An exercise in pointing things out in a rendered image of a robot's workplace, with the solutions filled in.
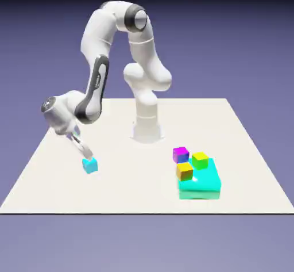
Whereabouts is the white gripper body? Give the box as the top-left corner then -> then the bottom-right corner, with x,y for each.
65,133 -> 94,160

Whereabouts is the small cyan cube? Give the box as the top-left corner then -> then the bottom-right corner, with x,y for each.
82,157 -> 99,174

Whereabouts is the small magenta cube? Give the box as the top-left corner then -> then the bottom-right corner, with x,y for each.
172,147 -> 190,164

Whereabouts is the small orange cube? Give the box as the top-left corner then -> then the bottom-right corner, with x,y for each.
176,162 -> 194,182

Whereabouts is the small yellow-green cube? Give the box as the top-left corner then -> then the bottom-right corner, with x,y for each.
191,152 -> 209,171

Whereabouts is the large cyan box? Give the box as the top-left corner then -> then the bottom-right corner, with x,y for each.
178,158 -> 222,201

